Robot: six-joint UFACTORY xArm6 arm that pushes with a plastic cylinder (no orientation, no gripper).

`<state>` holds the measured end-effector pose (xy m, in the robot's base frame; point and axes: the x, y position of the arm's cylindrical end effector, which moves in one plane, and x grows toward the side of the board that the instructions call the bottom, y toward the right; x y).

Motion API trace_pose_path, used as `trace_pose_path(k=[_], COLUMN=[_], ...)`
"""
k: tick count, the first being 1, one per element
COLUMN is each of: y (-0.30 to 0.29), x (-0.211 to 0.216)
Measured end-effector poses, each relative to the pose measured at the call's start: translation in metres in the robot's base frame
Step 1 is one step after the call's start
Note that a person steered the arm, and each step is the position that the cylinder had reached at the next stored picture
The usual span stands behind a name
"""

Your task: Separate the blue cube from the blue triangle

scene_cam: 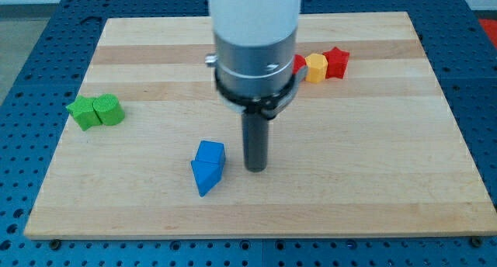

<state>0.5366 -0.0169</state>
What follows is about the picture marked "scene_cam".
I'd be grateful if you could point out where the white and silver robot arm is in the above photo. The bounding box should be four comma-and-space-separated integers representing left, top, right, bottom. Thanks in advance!
206, 0, 301, 120

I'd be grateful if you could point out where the red block behind arm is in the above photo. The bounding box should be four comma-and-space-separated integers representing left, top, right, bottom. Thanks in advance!
292, 54, 307, 75

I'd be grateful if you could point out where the blue cube block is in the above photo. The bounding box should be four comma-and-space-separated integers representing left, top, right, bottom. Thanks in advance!
195, 140, 226, 167

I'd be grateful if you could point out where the blue triangle block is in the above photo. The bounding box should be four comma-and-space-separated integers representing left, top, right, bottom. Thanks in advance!
190, 160, 224, 197

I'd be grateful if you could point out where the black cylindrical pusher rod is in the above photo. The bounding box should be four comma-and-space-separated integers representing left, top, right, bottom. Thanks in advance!
242, 113, 269, 172

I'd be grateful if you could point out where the yellow hexagon block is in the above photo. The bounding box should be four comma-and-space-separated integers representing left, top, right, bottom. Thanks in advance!
305, 54, 328, 83

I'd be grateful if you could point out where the red star block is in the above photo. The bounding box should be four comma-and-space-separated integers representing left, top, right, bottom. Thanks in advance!
322, 47, 350, 79

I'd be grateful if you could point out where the wooden board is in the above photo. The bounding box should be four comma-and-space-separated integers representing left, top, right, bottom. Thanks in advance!
24, 12, 496, 240

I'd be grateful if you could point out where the green cylinder block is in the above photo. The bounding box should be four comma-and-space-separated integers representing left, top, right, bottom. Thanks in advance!
93, 94, 125, 126

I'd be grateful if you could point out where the green star block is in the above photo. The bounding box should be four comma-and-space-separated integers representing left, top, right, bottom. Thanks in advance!
66, 95, 102, 131

